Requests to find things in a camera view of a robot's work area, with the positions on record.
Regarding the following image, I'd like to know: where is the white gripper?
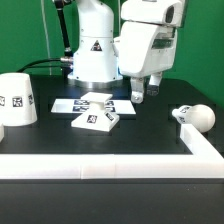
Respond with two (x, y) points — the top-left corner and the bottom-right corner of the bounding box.
(119, 22), (176, 104)

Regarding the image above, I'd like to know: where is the white lamp base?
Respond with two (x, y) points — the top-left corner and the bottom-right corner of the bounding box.
(71, 92), (119, 132)

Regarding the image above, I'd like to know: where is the white lamp bulb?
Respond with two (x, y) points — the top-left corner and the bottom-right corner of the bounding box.
(172, 104), (215, 133)

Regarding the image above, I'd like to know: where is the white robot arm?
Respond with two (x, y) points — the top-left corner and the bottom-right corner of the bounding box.
(68, 0), (186, 103)

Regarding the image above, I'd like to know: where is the white lamp shade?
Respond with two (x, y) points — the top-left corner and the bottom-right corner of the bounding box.
(0, 73), (37, 126)

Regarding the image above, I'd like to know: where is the white marker plate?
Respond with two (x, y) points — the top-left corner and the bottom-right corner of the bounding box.
(51, 99), (135, 115)

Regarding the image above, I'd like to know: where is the white L-shaped fence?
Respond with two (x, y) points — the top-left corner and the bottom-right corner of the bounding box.
(0, 124), (224, 179)

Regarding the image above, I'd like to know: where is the black stand pole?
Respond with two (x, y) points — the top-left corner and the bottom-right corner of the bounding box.
(52, 0), (73, 57)

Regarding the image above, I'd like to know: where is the white block left edge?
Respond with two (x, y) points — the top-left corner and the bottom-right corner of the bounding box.
(0, 124), (4, 142)

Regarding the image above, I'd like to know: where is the black cable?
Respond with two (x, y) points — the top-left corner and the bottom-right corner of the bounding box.
(16, 56), (74, 73)

